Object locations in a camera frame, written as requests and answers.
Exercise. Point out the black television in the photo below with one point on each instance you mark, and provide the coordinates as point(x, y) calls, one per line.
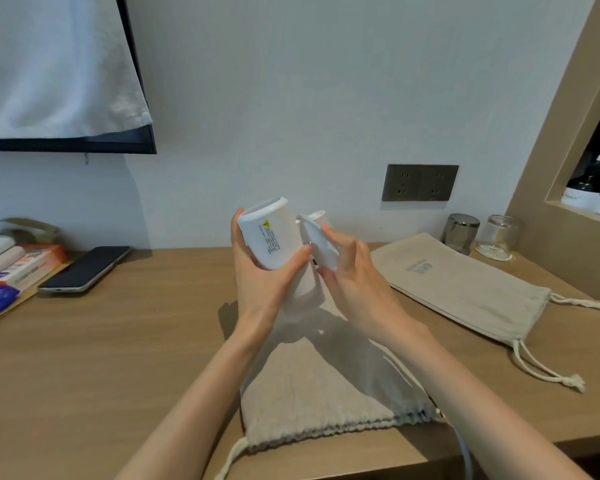
point(130, 145)

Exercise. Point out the person's right hand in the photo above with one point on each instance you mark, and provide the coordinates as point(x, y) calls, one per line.
point(365, 299)

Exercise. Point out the round gold-rimmed coaster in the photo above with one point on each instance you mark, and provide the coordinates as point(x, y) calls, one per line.
point(492, 256)

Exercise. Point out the person's right forearm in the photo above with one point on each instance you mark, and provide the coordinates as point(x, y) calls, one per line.
point(480, 409)

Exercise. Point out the round beige dish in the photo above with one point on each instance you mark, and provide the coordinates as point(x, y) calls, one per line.
point(25, 227)

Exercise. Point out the white cloth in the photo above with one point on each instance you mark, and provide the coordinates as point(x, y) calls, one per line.
point(55, 69)

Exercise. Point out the pink flat packet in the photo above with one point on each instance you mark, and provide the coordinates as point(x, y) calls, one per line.
point(0, 262)

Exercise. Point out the wooden niche frame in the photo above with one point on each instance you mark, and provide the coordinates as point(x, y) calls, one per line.
point(535, 254)

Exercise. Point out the dark grey wall socket panel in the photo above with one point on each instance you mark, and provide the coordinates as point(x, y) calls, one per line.
point(420, 182)

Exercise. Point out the black smartphone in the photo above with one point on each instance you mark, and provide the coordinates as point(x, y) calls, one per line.
point(85, 269)

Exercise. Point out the person's left forearm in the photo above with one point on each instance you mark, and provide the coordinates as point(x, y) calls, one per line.
point(195, 414)

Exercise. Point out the clear glass cup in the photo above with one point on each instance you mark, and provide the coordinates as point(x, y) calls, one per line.
point(500, 234)

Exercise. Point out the grey smoked glass cup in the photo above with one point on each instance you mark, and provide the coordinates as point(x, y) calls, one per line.
point(460, 234)

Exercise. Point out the person's left hand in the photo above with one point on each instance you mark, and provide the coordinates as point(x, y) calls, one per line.
point(255, 294)

